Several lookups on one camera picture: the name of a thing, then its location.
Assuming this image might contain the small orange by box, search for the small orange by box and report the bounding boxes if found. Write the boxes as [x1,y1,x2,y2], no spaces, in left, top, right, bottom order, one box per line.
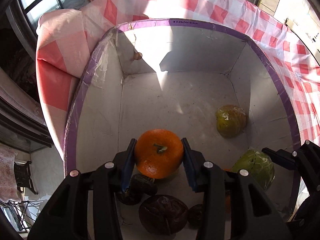
[225,191,231,214]

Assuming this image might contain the purple-rimmed white cardboard box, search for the purple-rimmed white cardboard box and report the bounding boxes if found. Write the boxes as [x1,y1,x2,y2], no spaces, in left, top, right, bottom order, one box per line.
[63,18,301,240]

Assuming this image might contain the green fruit half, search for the green fruit half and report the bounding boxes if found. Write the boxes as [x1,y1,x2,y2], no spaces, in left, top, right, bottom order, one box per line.
[230,150,275,191]

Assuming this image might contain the dark fruit half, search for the dark fruit half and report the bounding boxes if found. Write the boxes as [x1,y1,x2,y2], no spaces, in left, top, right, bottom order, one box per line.
[130,174,158,196]

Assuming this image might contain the large dark brown fruit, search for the large dark brown fruit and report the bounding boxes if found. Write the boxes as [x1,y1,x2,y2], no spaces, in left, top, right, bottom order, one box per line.
[138,194,189,236]

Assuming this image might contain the small dark fruit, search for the small dark fruit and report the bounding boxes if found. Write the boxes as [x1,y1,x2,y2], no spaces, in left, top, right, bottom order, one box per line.
[116,187,144,205]
[187,204,204,229]

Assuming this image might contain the small orange tangerine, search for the small orange tangerine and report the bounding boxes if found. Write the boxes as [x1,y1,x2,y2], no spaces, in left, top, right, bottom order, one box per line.
[135,129,183,179]

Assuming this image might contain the yellow-green fruit half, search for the yellow-green fruit half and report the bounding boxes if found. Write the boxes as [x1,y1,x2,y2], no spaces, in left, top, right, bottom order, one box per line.
[215,105,247,138]

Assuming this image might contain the red white checkered tablecloth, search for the red white checkered tablecloth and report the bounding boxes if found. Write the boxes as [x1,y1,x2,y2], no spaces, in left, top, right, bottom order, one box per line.
[36,0,319,154]

